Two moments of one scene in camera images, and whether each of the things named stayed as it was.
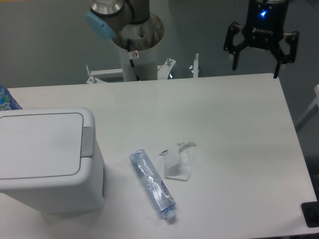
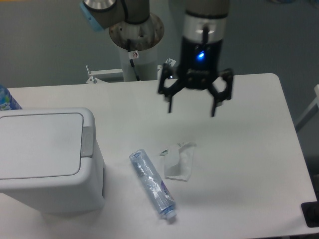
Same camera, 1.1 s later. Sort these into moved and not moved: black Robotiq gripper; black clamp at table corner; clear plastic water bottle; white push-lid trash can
Moved: black Robotiq gripper
Not moved: black clamp at table corner; clear plastic water bottle; white push-lid trash can
